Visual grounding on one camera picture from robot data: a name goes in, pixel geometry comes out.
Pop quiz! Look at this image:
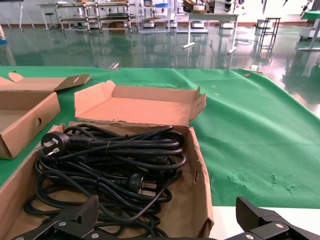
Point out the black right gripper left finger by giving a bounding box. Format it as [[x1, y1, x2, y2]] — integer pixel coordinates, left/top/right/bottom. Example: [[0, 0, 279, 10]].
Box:
[[11, 194, 111, 240]]

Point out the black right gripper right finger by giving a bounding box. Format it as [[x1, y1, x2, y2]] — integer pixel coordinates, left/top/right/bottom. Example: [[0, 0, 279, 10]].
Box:
[[224, 196, 320, 240]]

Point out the large torn cardboard box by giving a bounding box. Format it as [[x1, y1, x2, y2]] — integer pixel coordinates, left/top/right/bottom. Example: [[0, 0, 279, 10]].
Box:
[[0, 79, 215, 240]]

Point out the small open cardboard box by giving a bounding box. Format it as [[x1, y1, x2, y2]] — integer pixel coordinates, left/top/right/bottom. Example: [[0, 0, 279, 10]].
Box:
[[0, 71, 92, 161]]

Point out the green table cloth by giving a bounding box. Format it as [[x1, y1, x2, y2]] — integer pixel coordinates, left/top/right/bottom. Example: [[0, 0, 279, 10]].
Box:
[[0, 65, 320, 210]]

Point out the metal pipe rack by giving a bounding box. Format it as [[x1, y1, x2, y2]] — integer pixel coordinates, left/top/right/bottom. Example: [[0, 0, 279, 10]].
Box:
[[55, 1, 137, 35]]

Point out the black metal stand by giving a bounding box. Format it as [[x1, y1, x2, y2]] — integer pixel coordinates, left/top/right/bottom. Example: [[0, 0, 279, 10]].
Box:
[[258, 17, 281, 61]]

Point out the round black stool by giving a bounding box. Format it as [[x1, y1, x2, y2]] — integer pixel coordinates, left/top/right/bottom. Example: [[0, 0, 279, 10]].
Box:
[[44, 12, 58, 31]]

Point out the white workshop table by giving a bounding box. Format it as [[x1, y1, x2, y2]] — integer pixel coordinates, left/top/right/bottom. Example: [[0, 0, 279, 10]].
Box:
[[186, 12, 240, 55]]

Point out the white desk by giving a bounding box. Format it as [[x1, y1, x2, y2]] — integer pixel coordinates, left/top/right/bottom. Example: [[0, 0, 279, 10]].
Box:
[[36, 2, 60, 31]]

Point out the green covered table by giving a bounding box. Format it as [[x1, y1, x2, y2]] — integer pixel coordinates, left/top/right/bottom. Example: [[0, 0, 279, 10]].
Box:
[[298, 9, 320, 52]]

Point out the open brown carton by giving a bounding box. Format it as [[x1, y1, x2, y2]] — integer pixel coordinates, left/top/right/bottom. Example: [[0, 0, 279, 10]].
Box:
[[183, 0, 208, 14]]

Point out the black power cord bundle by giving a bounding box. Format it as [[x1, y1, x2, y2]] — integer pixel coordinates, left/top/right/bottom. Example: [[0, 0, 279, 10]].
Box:
[[23, 172, 183, 238], [39, 123, 186, 161], [37, 147, 187, 181], [34, 159, 185, 208]]

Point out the white shelving frame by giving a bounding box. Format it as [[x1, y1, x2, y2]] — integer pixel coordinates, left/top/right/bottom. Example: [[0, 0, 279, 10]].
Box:
[[136, 0, 177, 33]]

